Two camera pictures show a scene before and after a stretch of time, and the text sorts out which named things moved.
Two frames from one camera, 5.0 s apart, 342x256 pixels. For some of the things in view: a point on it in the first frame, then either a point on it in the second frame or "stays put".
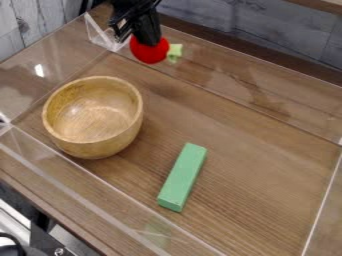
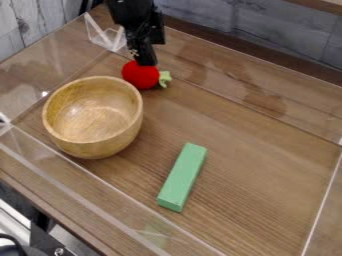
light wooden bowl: [92, 116] stays put
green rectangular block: [182, 177] stays put
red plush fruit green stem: [152, 54] -> [144, 76]
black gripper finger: [147, 28] -> [140, 45]
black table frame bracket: [44, 241] stays put
